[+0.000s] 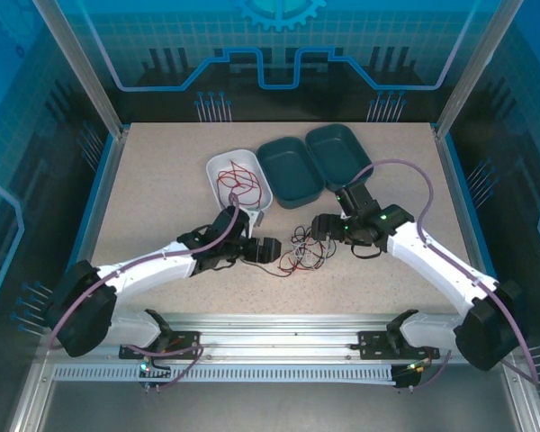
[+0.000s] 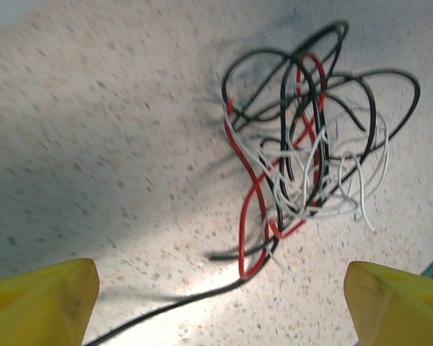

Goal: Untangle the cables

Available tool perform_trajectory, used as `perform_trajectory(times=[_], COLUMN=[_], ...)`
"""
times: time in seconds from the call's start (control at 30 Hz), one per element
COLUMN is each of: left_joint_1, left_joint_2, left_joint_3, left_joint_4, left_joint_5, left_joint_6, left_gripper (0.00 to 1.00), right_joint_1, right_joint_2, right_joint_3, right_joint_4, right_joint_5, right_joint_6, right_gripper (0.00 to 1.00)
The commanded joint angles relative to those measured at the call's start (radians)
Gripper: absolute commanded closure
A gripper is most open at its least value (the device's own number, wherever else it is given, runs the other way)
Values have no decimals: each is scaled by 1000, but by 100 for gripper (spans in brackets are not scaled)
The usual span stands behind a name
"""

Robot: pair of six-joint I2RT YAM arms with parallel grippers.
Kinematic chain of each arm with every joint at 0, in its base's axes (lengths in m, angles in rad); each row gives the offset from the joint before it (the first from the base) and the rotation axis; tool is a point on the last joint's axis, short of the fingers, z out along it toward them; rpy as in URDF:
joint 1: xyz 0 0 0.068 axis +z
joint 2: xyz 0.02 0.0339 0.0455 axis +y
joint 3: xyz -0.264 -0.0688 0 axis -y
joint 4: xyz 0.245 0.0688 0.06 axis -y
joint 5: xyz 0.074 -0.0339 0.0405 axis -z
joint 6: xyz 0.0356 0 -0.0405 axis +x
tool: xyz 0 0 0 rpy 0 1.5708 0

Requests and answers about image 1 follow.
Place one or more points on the metal base plate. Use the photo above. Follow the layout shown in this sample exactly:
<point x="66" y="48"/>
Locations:
<point x="274" y="409"/>

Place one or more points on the white plastic bin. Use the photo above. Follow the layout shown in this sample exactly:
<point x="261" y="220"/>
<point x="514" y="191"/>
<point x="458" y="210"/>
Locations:
<point x="256" y="166"/>

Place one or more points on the dark teal plastic bin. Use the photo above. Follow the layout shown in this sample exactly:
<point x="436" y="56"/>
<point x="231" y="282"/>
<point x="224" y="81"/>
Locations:
<point x="292" y="175"/>
<point x="333" y="148"/>

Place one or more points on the aluminium frame post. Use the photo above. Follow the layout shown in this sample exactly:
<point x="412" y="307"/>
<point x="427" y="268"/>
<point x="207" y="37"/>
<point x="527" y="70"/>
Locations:
<point x="477" y="67"/>
<point x="81" y="67"/>

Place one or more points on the blue edged table side rail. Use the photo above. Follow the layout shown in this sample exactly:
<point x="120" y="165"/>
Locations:
<point x="456" y="180"/>
<point x="94" y="216"/>

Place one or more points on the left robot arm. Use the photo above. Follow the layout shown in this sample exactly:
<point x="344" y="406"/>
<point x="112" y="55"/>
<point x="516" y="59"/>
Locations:
<point x="148" y="270"/>

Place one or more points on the black controller board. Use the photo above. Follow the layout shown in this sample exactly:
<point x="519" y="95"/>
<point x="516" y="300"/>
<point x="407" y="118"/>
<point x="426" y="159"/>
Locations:
<point x="155" y="375"/>
<point x="407" y="375"/>

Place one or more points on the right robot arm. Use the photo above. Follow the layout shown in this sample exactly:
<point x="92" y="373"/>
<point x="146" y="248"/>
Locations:
<point x="432" y="265"/>

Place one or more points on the aluminium frame rail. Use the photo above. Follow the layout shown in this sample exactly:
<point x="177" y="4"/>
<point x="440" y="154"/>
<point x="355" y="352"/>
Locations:
<point x="274" y="335"/>

